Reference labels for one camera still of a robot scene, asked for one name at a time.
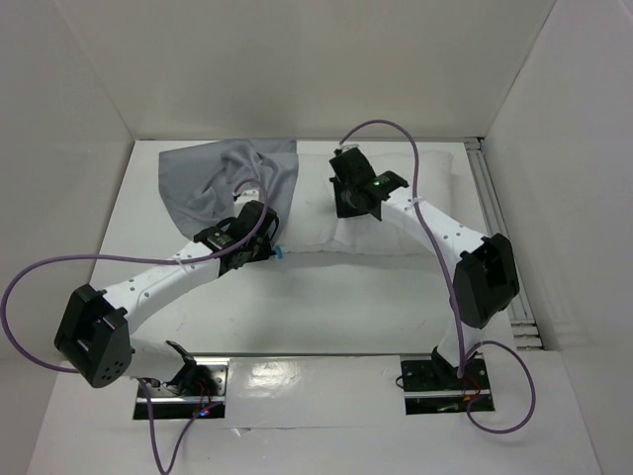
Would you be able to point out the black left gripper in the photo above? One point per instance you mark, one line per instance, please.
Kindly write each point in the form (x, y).
(266, 250)

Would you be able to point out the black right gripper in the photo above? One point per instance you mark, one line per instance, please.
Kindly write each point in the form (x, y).
(349, 199)

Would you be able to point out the white pillow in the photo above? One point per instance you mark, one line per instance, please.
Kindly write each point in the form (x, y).
(313, 226)

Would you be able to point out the grey pillowcase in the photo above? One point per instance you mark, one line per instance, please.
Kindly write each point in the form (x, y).
(197, 183)

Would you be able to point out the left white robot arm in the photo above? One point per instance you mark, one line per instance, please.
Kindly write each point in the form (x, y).
(96, 331)

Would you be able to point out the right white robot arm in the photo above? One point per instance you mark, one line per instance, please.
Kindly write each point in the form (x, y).
(479, 271)

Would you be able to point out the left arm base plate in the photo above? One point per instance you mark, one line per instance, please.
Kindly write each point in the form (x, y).
(204, 397)

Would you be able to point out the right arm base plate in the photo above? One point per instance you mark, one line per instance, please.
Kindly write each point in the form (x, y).
(431, 390)

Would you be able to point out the aluminium frame rail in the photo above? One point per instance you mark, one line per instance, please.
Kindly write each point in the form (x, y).
(526, 334)

